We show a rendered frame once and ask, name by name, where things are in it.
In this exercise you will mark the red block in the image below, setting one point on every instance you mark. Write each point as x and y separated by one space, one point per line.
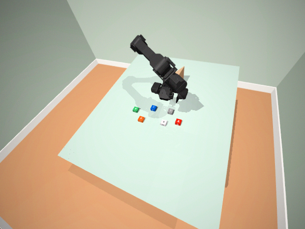
178 122

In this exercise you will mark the blue digit block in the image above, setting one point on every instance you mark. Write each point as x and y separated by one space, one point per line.
153 108

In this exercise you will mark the green block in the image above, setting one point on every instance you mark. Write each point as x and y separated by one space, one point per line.
136 109

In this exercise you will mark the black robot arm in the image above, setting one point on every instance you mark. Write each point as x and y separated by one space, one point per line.
161 66

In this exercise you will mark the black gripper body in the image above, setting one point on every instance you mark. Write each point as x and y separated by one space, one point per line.
156 87

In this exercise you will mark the orange block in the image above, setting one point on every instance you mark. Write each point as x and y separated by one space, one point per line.
141 119

